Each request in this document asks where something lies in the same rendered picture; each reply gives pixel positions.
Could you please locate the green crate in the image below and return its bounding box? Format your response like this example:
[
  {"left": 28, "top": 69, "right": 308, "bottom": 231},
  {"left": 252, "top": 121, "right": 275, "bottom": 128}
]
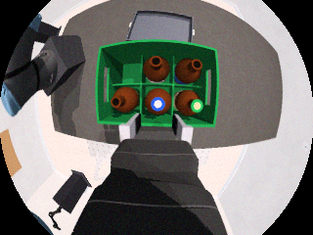
[{"left": 96, "top": 39, "right": 219, "bottom": 127}]

